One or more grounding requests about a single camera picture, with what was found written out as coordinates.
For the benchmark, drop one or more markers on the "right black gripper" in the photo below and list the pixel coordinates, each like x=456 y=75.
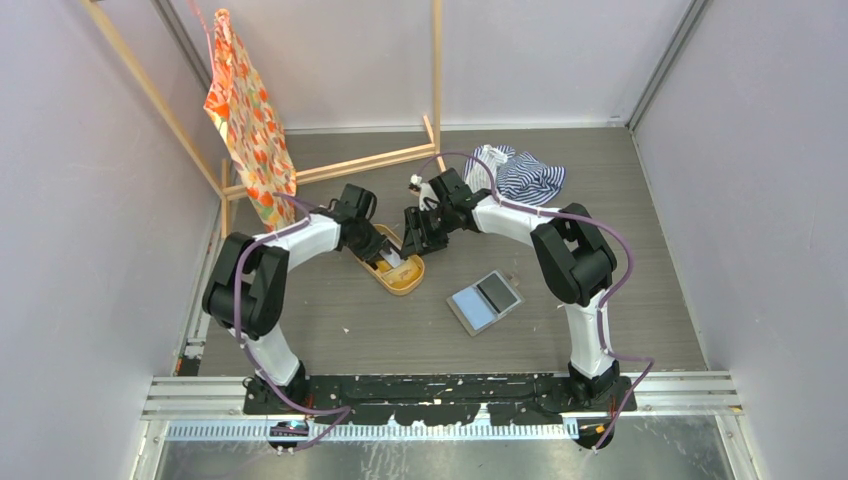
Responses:
x=414 y=220

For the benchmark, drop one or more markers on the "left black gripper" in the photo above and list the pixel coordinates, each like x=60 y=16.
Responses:
x=377 y=245

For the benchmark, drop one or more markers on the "orange oval tray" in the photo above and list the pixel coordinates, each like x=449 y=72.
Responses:
x=402 y=280

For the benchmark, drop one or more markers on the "grey card holder wallet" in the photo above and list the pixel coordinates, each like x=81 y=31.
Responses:
x=485 y=302

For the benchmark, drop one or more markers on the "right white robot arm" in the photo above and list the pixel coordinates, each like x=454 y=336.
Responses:
x=576 y=262

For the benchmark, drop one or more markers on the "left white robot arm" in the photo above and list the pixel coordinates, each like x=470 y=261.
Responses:
x=246 y=288

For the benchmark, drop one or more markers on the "blue striped cloth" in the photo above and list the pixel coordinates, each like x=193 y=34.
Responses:
x=518 y=177

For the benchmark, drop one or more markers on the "wooden drying rack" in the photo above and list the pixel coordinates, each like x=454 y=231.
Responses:
x=227 y=192

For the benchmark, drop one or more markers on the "orange floral cloth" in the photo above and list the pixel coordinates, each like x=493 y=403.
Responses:
x=239 y=106

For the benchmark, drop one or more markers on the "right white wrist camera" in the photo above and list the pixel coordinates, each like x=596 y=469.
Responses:
x=426 y=197

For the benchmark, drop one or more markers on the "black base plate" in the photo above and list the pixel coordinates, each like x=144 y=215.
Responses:
x=437 y=400

